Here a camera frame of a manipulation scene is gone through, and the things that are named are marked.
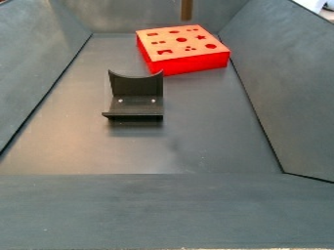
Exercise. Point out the brown oval peg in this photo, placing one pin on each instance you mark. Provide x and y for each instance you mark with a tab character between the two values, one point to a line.
187	9

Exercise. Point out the red shape-sorting board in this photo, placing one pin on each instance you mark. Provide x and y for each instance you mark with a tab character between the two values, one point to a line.
180	49

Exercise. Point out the dark grey curved holder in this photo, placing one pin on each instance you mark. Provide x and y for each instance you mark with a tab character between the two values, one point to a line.
136	96

